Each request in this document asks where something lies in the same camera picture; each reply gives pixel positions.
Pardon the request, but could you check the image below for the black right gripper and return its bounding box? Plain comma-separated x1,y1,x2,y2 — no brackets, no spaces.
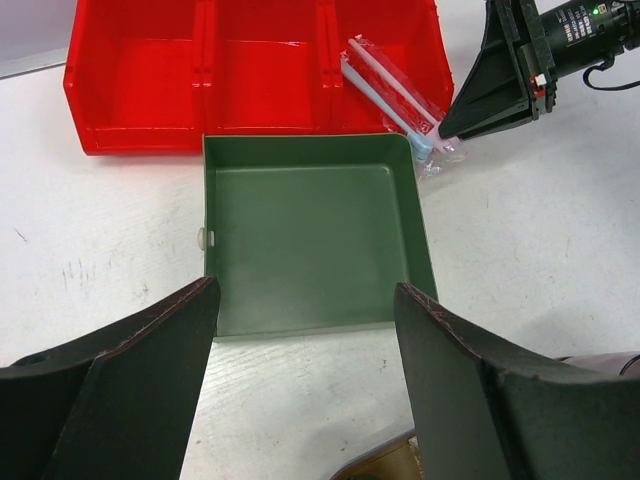
438,1,630,140

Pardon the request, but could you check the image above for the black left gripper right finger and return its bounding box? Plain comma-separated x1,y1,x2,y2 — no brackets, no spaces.
394,283,639,479

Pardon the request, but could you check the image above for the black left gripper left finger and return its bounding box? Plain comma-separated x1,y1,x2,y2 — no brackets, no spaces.
1,276,221,479

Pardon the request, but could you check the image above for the lilac enamel mug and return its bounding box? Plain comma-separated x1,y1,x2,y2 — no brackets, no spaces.
559,352,640,378

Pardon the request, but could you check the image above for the wooden oval tray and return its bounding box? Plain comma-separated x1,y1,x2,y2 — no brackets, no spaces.
331,430,425,480

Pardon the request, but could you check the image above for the green metal box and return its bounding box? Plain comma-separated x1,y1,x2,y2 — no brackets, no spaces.
201,133,437,341

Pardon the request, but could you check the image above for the red plastic organizer bin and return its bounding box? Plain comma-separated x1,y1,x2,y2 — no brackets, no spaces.
63,1,454,155

